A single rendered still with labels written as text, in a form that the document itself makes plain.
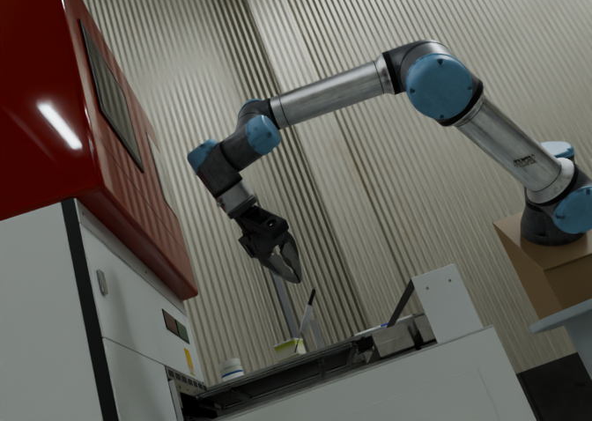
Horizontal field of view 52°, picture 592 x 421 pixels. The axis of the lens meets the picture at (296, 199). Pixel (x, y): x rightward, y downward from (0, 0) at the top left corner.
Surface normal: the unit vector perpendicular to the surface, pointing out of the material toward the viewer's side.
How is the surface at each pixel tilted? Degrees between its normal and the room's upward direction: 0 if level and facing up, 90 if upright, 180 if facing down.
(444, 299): 90
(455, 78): 132
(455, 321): 90
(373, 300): 90
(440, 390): 90
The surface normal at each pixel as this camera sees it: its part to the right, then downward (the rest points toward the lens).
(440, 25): -0.06, -0.37
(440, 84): -0.10, 0.40
